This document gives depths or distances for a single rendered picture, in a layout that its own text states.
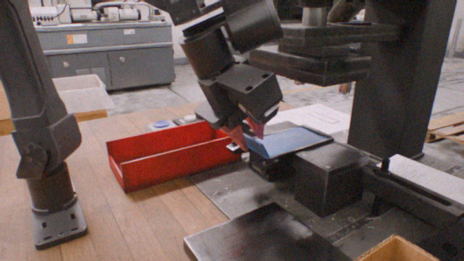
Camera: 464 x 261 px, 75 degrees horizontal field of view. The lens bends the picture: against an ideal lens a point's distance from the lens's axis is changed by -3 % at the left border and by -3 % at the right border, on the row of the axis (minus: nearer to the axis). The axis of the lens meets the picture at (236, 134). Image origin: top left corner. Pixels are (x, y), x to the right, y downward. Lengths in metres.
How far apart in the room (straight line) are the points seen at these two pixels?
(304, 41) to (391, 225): 0.31
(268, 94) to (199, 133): 0.40
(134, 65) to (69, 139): 4.50
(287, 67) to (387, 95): 0.27
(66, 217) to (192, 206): 0.20
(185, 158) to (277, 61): 0.25
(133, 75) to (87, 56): 0.69
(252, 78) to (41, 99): 0.29
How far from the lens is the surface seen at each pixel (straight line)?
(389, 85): 0.70
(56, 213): 0.58
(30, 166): 0.53
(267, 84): 0.36
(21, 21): 0.50
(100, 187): 0.64
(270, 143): 0.55
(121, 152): 0.69
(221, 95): 0.41
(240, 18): 0.40
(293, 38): 0.47
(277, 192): 0.57
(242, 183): 0.60
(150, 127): 0.81
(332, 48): 0.49
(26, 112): 0.51
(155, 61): 5.07
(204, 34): 0.40
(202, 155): 0.63
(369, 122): 0.74
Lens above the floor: 1.21
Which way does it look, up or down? 22 degrees down
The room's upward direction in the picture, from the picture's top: straight up
